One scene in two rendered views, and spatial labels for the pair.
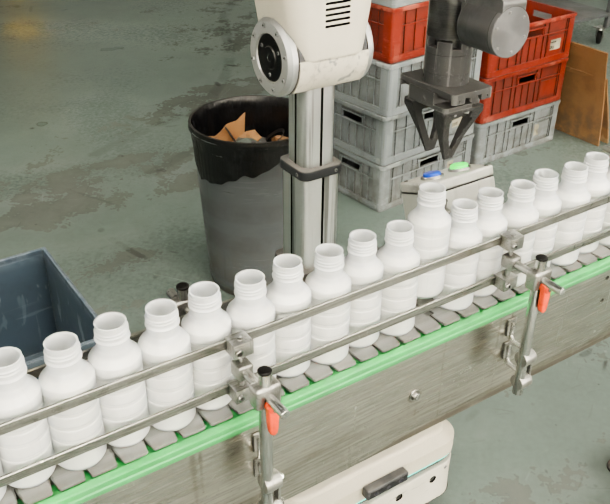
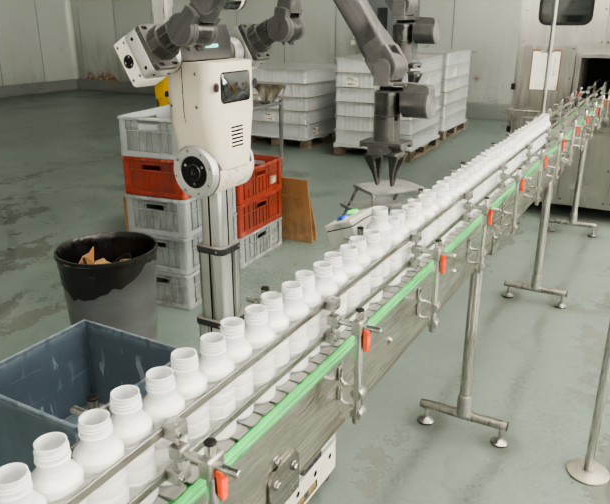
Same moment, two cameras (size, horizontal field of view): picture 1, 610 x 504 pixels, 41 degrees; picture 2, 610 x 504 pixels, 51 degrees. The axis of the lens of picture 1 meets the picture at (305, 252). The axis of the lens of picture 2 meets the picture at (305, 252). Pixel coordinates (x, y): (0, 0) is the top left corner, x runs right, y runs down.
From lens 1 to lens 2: 0.65 m
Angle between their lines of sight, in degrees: 26
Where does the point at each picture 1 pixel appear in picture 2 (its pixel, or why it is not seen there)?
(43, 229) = not seen: outside the picture
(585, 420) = (391, 400)
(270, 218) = (135, 319)
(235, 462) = (331, 389)
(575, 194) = (428, 211)
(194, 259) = not seen: hidden behind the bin
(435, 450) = not seen: hidden behind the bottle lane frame
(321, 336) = (351, 302)
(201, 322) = (308, 294)
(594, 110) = (305, 219)
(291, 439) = (349, 372)
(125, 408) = (285, 354)
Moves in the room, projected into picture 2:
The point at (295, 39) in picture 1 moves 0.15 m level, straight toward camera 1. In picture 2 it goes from (215, 156) to (234, 166)
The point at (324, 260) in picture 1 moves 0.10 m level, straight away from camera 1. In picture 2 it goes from (350, 251) to (328, 237)
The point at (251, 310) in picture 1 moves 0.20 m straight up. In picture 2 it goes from (328, 284) to (329, 182)
